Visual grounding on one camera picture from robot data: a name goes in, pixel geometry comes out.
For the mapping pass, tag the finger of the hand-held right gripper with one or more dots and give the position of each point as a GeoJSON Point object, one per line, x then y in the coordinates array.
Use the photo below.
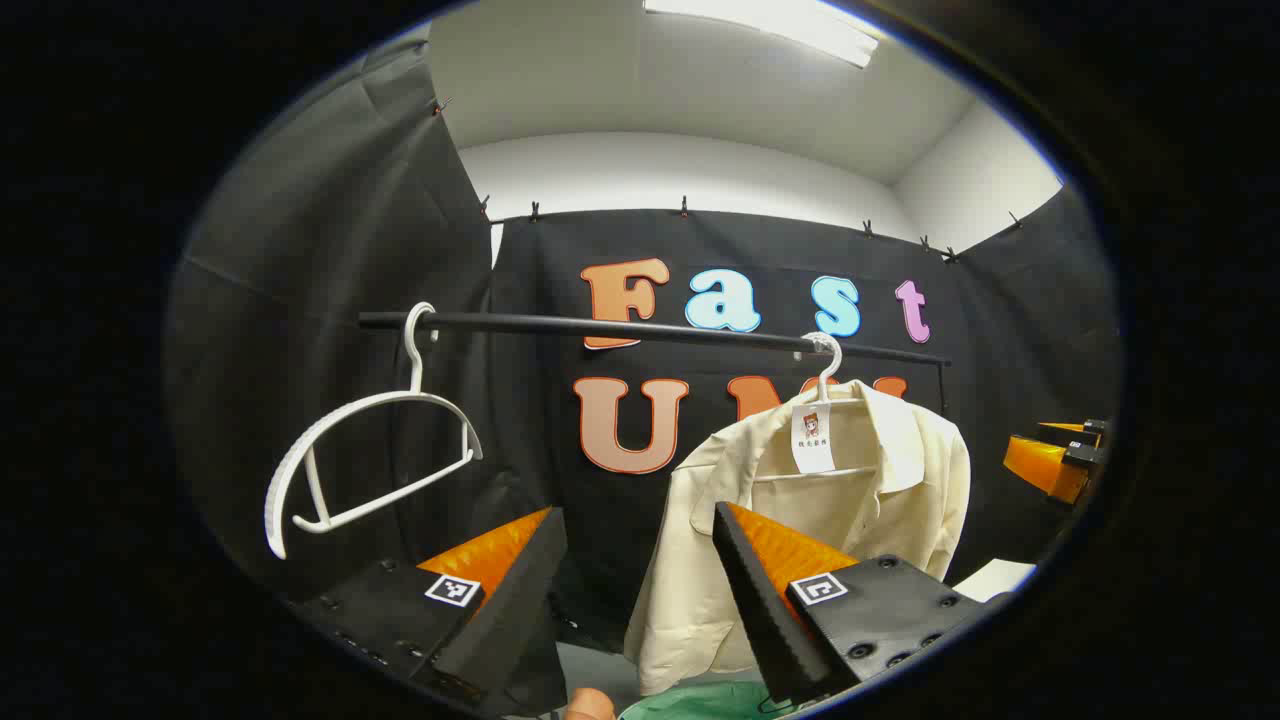
{"type": "Point", "coordinates": [1050, 465]}
{"type": "Point", "coordinates": [1085, 435]}

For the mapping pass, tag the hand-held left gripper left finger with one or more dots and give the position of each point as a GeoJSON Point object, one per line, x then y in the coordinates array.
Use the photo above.
{"type": "Point", "coordinates": [510, 610]}

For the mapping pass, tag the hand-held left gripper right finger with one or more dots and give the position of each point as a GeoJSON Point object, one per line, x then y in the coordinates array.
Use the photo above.
{"type": "Point", "coordinates": [760, 620]}

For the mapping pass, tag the green laundry hamper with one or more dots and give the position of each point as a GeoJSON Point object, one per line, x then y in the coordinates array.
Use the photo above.
{"type": "Point", "coordinates": [700, 703]}

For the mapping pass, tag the cream shirt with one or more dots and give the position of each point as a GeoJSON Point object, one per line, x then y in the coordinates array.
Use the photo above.
{"type": "Point", "coordinates": [900, 500]}

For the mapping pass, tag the white thin plastic hanger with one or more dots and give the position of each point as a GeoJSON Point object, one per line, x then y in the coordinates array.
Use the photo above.
{"type": "Point", "coordinates": [826, 385]}

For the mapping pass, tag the white wide-shouldered plastic hanger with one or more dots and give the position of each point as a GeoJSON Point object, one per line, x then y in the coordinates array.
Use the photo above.
{"type": "Point", "coordinates": [283, 490]}

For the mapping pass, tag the white flat panel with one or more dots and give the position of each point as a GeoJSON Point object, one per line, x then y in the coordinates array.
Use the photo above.
{"type": "Point", "coordinates": [1000, 578]}

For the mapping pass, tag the small tan round object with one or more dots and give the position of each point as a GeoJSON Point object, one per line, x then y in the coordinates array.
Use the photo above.
{"type": "Point", "coordinates": [590, 706]}

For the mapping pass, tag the black backdrop cloth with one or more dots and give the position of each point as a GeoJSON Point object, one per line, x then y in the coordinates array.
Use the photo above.
{"type": "Point", "coordinates": [520, 400]}

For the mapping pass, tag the row of small backdrop clips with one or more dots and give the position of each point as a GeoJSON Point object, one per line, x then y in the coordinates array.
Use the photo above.
{"type": "Point", "coordinates": [684, 206]}

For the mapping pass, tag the ceiling light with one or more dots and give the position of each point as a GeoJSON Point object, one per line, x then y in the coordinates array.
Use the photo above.
{"type": "Point", "coordinates": [780, 25]}

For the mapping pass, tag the black clothes rail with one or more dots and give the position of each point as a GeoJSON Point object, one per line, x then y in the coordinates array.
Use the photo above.
{"type": "Point", "coordinates": [500, 323]}

